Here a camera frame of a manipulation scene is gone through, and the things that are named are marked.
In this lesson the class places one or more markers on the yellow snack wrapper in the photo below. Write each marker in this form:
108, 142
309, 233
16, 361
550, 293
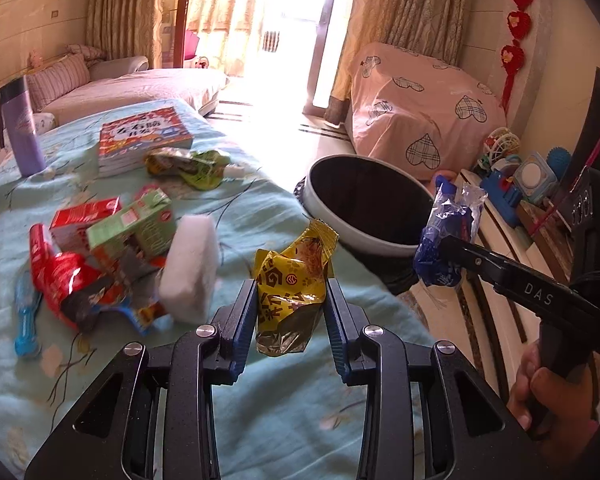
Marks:
292, 288

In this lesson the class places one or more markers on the white blue toy box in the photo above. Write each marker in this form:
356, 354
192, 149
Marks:
535, 179

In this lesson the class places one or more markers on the red heart hanging decoration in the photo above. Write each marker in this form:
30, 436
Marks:
512, 55

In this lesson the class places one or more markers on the blue plastic toy tube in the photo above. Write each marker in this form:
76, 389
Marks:
27, 301

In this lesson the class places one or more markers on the purple thermos bottle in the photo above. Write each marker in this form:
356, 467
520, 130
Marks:
17, 124

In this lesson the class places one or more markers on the red white drink carton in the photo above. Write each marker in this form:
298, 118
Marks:
69, 225

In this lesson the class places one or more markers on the striped pink cushion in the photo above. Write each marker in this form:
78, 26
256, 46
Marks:
56, 80

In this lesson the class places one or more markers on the red children book stack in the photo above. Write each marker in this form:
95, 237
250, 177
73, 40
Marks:
124, 143

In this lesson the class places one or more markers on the blue toy truck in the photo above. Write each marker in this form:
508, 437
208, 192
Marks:
504, 196

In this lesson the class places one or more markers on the beige left curtain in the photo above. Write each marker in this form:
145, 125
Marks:
125, 28

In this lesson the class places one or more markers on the white sponge block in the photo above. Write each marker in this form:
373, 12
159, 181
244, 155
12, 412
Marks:
188, 278

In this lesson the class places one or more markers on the green spout pouch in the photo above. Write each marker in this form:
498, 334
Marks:
203, 171

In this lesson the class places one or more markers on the right hand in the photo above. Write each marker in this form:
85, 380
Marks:
569, 402

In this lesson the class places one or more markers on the beige right curtain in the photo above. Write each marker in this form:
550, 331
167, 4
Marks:
430, 27

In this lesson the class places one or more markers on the black round trash bin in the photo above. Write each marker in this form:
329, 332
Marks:
378, 211

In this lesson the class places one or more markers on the white cage ball toy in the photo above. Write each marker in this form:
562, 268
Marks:
500, 143

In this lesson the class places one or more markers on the pink sofa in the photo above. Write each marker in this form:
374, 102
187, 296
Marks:
129, 81

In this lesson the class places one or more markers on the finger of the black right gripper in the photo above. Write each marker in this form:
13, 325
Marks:
471, 257

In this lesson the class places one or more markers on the beige curtain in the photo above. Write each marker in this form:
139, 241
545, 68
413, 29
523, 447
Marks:
125, 28
430, 27

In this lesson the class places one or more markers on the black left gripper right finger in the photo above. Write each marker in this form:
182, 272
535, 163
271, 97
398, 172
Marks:
467, 431

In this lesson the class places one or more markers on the magenta chair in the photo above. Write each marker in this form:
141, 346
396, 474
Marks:
191, 42

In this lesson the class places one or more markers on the blue spiky ball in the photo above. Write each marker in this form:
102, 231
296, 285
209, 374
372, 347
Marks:
558, 159

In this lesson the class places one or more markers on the pink heart-print cover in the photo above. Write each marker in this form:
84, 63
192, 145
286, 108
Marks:
418, 113

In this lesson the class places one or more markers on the light blue floral tablecloth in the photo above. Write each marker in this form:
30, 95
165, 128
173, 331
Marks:
285, 418

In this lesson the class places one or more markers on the red crumpled snack bag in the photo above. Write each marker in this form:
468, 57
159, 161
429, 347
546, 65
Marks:
78, 292

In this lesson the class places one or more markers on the blue clear plastic wrapper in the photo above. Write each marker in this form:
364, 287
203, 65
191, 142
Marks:
455, 213

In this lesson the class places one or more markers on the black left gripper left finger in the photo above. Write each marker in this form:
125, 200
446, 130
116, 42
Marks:
110, 431

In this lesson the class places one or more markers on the green drink carton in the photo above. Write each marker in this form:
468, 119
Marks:
147, 226

